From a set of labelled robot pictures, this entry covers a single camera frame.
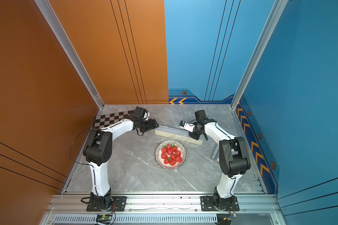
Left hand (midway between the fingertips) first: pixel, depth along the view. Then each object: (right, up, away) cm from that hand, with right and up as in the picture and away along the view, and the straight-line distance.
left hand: (156, 124), depth 100 cm
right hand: (+26, -4, -4) cm, 27 cm away
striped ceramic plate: (+5, -22, -14) cm, 27 cm away
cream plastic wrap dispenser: (+17, -6, -4) cm, 18 cm away
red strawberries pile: (+11, -19, -9) cm, 24 cm away
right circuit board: (+40, -45, -31) cm, 68 cm away
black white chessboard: (-42, +2, +5) cm, 43 cm away
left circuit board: (-24, -48, -28) cm, 60 cm away
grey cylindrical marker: (+40, -18, -9) cm, 45 cm away
